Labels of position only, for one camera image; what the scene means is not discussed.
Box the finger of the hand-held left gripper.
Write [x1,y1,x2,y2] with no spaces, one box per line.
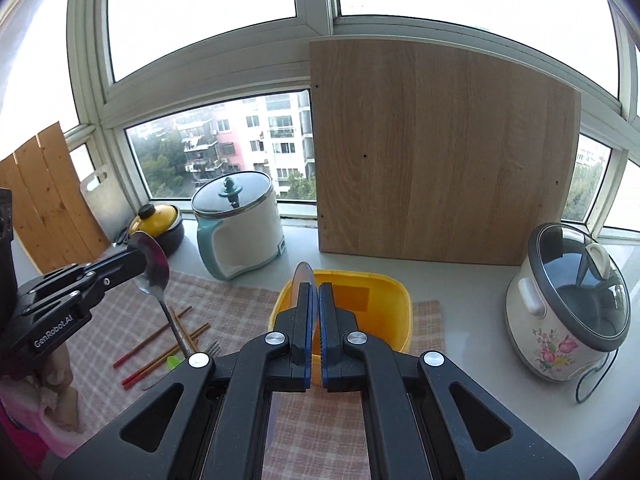
[10,272,132,332]
[17,246,149,295]

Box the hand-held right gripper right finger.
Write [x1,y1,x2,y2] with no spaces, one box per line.
[318,282,581,480]

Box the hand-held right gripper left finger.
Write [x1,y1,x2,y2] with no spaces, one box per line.
[52,282,318,480]

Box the silver metal spoon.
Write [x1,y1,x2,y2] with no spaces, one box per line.
[127,231,198,359]

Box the yellow plastic container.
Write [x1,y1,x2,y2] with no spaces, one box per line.
[270,269,414,387]

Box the person's left hand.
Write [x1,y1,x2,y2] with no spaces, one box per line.
[42,347,82,433]

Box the white cutting board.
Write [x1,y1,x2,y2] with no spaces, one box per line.
[79,164,134,247]

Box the black clay pot yellow lid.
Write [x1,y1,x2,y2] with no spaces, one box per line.
[127,203,186,257]

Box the wooden slat board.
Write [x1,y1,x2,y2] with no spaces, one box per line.
[0,122,112,276]

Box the pink plaid cloth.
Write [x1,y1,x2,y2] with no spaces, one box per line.
[62,271,446,480]

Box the person's pink clothing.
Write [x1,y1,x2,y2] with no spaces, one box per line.
[0,374,76,472]

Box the red wooden chopstick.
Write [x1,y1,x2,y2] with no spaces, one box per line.
[124,329,211,389]
[122,323,209,386]

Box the teal and white electric pot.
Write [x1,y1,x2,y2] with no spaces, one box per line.
[191,171,286,281]

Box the large light wooden board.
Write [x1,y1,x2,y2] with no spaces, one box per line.
[308,37,584,267]

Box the floral white rice cooker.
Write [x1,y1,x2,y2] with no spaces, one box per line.
[505,222,632,384]

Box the white window frame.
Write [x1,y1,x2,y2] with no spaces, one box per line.
[0,0,640,243]

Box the rice cooker power cable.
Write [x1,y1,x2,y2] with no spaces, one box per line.
[573,347,619,405]

